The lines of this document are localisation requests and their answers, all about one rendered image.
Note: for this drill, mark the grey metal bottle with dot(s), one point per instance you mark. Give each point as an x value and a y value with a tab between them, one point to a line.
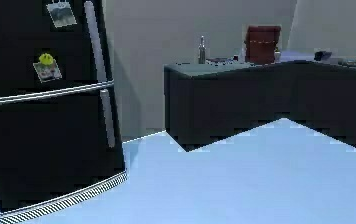
202	51

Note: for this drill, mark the dark flat tray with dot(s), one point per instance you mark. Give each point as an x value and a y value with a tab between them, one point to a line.
221	60

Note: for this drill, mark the black kitchen counter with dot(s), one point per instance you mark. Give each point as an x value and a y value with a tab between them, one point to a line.
252	96

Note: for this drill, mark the black fridge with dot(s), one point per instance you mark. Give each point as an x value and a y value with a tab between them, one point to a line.
36	133

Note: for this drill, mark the grey photo on fridge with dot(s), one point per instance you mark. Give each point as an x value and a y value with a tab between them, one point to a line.
62	14

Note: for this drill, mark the small black object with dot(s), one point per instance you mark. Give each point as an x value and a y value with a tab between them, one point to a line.
322	55

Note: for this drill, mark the green and dark object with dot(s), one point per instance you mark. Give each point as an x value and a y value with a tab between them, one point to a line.
354	62

